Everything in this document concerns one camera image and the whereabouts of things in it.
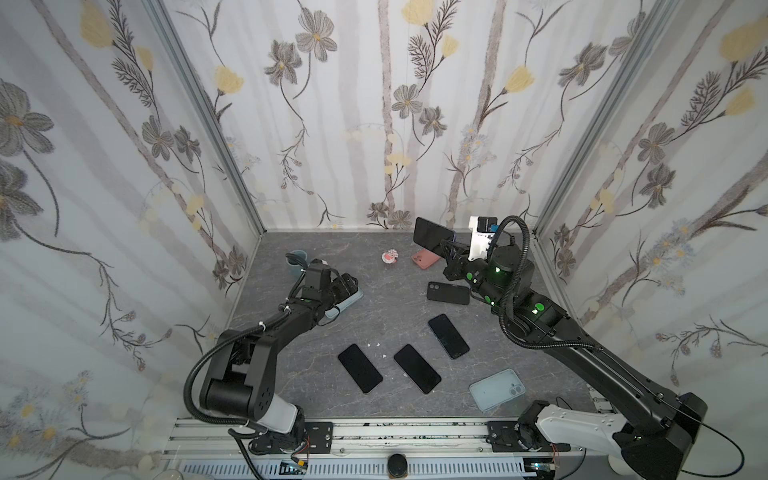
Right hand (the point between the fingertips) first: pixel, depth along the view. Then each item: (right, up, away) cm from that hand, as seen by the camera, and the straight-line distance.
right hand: (445, 235), depth 64 cm
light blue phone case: (-31, -23, +34) cm, 51 cm away
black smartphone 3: (+7, -30, +27) cm, 41 cm away
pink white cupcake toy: (-12, -4, +46) cm, 47 cm away
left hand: (-26, -11, +28) cm, 39 cm away
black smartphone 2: (-4, -37, +22) cm, 43 cm away
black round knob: (-11, -50, -1) cm, 51 cm away
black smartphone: (-21, -38, +23) cm, 49 cm away
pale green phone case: (+18, -42, +18) cm, 49 cm away
